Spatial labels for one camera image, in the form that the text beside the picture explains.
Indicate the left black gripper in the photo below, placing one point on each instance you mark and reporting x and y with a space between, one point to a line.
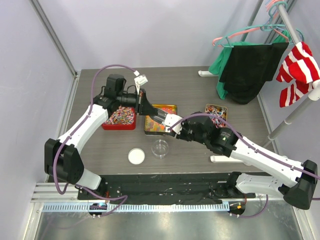
143 107

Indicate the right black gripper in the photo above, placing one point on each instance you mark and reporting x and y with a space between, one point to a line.
184 123

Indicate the gold gummy tin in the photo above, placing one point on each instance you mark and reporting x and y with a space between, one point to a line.
153 128

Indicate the red candy tin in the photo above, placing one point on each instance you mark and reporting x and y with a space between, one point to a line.
123 119

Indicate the silver metal scoop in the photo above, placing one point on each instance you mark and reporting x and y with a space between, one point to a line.
164 118

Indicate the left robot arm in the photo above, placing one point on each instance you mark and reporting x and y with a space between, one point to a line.
62 158

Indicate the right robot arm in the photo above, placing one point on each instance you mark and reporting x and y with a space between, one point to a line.
290 179

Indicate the small gold lollipop tin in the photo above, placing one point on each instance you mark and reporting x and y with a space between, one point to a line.
218 111

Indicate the clear round jar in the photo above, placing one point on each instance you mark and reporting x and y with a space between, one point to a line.
160 148

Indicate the white round lid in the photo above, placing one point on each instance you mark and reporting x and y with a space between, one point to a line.
136 156

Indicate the green hanging garment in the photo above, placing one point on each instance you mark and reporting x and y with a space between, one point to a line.
220 62

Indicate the black hanging cloth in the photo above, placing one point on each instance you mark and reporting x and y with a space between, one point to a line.
252 70

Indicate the teal clothes hanger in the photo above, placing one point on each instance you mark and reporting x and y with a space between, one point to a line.
225 43

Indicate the red white striped sock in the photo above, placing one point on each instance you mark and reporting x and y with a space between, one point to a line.
301 70

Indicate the white clothes rack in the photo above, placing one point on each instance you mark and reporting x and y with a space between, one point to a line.
282 17

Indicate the pink clothes hanger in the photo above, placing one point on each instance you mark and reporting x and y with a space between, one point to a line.
271 4

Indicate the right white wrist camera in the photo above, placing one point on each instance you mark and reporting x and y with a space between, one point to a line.
177 128

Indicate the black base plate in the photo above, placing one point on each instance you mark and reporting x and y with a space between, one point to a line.
172 188

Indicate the aluminium frame rail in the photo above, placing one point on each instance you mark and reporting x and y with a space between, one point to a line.
53 202

